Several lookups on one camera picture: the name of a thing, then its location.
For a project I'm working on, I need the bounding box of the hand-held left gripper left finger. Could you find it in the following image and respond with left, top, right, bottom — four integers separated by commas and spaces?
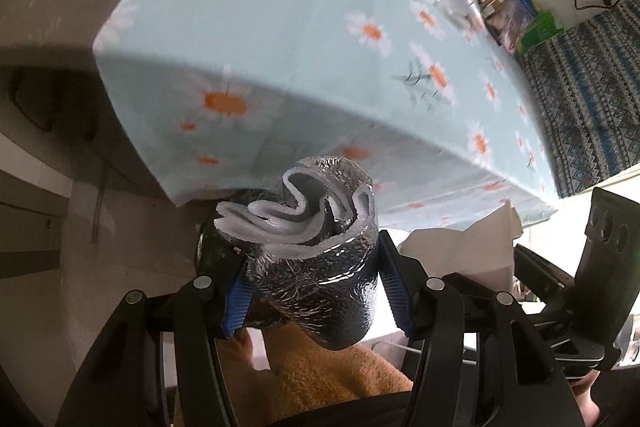
55, 252, 251, 427

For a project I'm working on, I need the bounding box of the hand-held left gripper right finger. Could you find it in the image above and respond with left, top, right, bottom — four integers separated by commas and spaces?
375, 229, 576, 427

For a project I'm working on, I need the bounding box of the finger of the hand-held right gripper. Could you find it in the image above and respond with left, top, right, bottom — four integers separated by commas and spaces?
515, 244, 576, 308

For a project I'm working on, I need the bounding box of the white tissue paper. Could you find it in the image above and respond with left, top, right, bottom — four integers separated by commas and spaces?
400, 199, 523, 303

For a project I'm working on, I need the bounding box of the silver foil insulation bag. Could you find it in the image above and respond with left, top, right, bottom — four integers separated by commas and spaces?
195, 155, 379, 351

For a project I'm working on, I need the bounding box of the person's right hand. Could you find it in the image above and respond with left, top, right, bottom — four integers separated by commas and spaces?
570, 369, 603, 427

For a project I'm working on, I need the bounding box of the orange towel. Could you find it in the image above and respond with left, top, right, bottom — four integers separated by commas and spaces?
215, 327, 416, 427

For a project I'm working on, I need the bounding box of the blue patterned blanket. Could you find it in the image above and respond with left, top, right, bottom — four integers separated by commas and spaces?
520, 0, 640, 200

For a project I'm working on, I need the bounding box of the green packet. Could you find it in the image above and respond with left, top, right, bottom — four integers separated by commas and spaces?
517, 9, 566, 52

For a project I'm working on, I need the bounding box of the blue white plastic bag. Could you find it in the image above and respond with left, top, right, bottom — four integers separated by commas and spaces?
485, 0, 538, 52

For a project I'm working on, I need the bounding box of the daisy print tablecloth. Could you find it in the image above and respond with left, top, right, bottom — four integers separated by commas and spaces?
92, 0, 561, 230

